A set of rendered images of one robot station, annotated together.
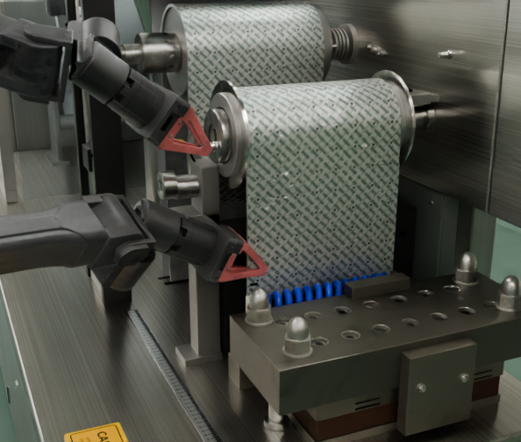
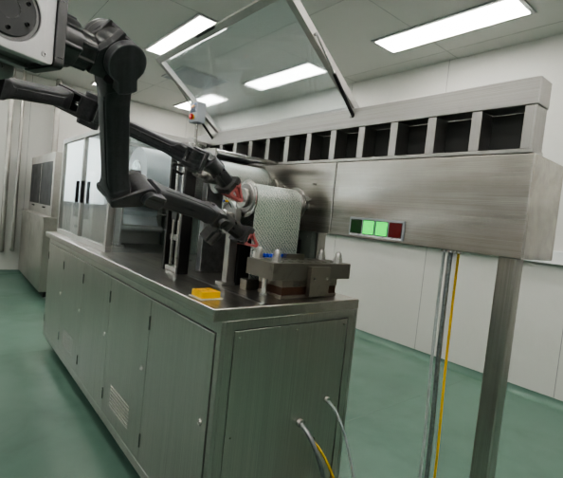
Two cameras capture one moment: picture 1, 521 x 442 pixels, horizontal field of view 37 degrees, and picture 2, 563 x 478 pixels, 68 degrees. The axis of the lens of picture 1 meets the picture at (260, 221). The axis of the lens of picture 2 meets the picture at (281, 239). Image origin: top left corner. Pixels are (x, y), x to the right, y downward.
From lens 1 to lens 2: 75 cm
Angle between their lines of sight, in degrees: 23
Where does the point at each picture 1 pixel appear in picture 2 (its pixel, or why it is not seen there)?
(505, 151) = (335, 211)
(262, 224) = (258, 229)
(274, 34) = (253, 174)
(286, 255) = (263, 242)
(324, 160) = (279, 210)
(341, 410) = (289, 285)
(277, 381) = (272, 267)
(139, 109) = (226, 179)
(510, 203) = (337, 228)
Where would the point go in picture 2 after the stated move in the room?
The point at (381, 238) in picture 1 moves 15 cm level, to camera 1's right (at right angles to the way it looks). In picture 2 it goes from (293, 242) to (326, 245)
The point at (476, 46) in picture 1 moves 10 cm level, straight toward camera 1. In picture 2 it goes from (325, 180) to (328, 177)
